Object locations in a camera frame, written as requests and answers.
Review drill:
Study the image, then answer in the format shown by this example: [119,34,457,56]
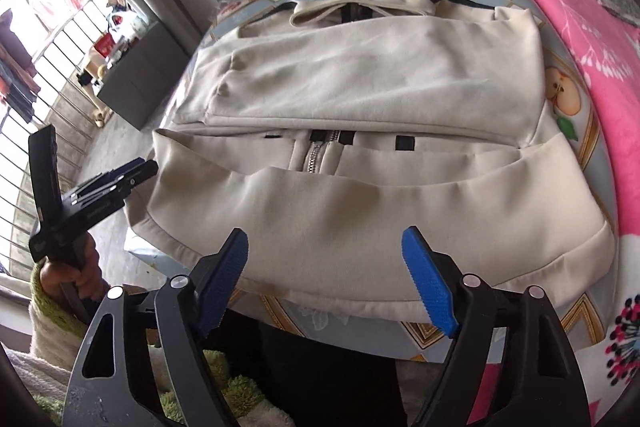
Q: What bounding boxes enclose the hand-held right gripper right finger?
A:
[401,226,592,427]

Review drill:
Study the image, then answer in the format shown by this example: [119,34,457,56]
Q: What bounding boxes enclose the dark grey cabinet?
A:
[96,19,193,130]

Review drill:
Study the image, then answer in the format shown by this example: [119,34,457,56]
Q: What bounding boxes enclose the person's left hand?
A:
[40,237,111,308]

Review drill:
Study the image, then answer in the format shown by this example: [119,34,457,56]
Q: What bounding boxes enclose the dark red hanging garment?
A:
[0,9,38,122]

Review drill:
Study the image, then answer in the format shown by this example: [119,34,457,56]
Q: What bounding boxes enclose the pink floral blanket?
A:
[462,0,640,427]

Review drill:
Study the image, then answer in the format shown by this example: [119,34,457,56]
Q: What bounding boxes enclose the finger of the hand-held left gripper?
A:
[82,160,159,208]
[75,158,146,200]

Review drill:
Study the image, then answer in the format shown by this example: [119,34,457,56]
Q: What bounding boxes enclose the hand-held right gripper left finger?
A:
[62,228,249,427]

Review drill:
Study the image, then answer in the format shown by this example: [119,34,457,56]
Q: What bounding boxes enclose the person's fuzzy green robe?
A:
[7,347,296,427]

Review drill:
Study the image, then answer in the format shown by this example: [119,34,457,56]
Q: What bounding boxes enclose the cream zip jacket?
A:
[125,0,616,325]

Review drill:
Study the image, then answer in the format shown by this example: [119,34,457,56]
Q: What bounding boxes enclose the pile of colourful household containers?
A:
[75,0,161,88]

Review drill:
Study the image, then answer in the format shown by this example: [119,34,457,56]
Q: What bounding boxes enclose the person's black trousers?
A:
[205,312,416,427]

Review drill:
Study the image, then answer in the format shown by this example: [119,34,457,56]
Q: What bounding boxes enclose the metal balcony railing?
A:
[0,0,151,278]

